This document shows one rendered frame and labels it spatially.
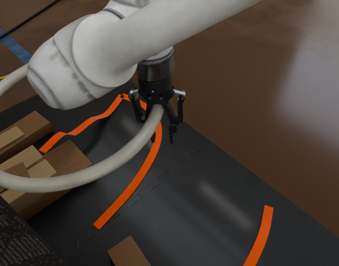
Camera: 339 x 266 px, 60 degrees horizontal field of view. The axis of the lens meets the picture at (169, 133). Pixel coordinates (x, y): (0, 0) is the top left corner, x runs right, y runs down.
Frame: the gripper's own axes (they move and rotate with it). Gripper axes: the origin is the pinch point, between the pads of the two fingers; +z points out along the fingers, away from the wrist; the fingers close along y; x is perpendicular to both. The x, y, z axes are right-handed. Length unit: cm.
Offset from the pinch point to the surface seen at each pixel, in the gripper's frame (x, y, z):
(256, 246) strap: -1, -38, 84
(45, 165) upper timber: -24, 67, 59
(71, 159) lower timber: -36, 61, 69
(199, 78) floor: -127, -6, 87
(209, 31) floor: -197, -13, 90
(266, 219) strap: -15, -44, 84
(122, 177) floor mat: -33, 33, 80
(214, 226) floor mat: -9, -18, 83
